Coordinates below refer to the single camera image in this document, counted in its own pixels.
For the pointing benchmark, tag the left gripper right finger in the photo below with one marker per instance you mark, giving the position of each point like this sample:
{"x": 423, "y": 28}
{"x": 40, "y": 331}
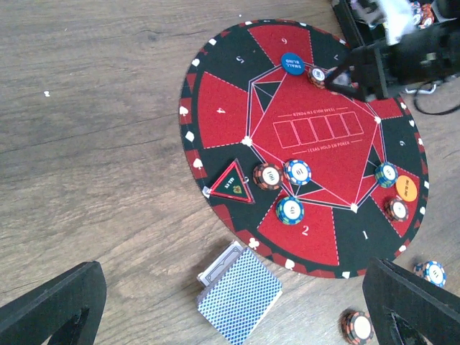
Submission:
{"x": 406, "y": 309}

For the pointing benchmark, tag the orange chips in case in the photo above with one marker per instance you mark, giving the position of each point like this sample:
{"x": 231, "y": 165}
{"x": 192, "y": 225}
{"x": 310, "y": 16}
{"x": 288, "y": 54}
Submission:
{"x": 423, "y": 16}

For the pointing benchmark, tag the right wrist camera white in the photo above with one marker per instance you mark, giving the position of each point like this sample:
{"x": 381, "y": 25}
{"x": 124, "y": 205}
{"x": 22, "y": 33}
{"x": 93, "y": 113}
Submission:
{"x": 396, "y": 14}

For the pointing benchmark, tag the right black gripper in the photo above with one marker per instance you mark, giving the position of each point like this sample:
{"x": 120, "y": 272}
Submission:
{"x": 380, "y": 71}

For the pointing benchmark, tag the white card deck box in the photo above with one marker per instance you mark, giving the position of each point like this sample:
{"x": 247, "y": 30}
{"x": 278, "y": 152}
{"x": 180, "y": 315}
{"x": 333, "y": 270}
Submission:
{"x": 219, "y": 265}

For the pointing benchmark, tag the blue round blind button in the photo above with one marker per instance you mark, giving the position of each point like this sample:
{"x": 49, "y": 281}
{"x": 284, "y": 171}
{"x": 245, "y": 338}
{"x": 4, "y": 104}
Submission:
{"x": 292, "y": 63}

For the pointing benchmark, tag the red poker chip stack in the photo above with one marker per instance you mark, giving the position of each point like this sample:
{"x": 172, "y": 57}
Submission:
{"x": 357, "y": 327}

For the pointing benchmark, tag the black poker chip case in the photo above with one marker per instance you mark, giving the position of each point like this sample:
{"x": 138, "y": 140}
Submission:
{"x": 358, "y": 33}

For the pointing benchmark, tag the round red black poker mat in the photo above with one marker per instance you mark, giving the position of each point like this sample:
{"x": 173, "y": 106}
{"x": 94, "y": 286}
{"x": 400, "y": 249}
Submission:
{"x": 238, "y": 102}

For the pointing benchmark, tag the orange round blind button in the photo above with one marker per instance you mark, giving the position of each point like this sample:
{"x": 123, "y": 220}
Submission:
{"x": 406, "y": 188}

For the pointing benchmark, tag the teal chip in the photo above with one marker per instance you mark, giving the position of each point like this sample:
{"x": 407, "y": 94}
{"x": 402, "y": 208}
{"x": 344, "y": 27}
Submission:
{"x": 290, "y": 210}
{"x": 386, "y": 174}

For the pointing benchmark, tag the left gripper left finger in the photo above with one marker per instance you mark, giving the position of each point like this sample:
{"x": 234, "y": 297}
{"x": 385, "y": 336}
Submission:
{"x": 65, "y": 310}

